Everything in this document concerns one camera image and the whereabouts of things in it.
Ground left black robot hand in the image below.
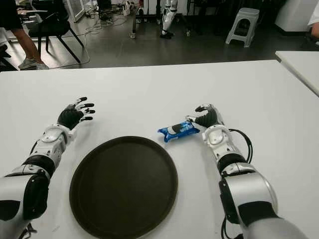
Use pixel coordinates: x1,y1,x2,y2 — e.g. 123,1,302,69
57,96,96,131

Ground black wheeled metal frame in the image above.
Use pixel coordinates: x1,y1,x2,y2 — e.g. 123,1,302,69
129,0,200,39

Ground white plastic stool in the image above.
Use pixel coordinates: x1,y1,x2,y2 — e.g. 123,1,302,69
225,7,260,48

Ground white side table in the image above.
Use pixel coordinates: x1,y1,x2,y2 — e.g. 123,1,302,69
275,50,319,97

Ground black right forearm cable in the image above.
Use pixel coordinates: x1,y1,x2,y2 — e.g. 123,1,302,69
228,128,254,164

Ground black right elbow cable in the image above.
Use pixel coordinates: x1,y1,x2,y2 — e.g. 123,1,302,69
220,215,244,239

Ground blue Oreo cookie package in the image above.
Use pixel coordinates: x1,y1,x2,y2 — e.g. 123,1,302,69
157,121,201,143

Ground white cabinet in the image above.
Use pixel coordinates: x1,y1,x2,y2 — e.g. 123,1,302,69
274,0,319,33

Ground round dark brown tray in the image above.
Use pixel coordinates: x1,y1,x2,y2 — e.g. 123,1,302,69
69,135,179,239

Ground person in black shorts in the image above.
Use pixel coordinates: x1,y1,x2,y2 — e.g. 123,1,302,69
0,0,50,70

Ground white framed panel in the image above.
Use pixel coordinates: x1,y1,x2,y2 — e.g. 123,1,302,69
66,0,85,23

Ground black chair frame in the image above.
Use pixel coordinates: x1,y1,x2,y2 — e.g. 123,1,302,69
0,44,13,70

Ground white humanoid robot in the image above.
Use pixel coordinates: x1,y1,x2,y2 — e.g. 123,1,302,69
159,0,178,39

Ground white floor cable tangle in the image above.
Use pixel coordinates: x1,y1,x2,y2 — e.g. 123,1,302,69
82,9,132,64

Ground seated person in white shirt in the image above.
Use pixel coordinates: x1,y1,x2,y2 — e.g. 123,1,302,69
308,12,319,39

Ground black elbow cable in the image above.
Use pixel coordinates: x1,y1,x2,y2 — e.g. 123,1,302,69
220,215,244,239
17,223,38,239

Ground black chair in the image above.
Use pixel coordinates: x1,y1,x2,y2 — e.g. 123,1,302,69
23,0,85,63

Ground black left elbow cable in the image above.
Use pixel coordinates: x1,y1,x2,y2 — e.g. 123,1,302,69
17,223,38,239

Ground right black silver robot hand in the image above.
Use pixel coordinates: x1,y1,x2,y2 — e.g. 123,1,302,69
185,103,225,132

